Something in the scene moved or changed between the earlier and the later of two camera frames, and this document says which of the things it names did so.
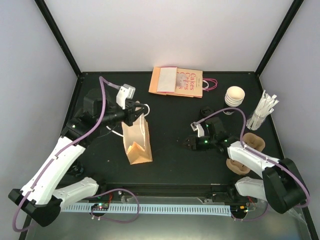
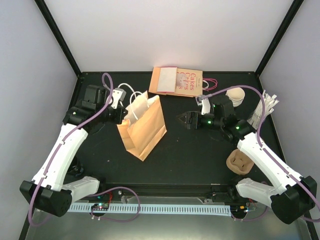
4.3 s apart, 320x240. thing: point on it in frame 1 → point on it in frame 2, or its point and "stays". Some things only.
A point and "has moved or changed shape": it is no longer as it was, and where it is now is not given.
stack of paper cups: [234, 96] stays
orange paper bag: [136, 139] has moved or changed shape
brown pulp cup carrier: [237, 167] stays
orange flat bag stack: [163, 80] stays
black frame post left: [50, 21] stays
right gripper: [193, 144] → [190, 119]
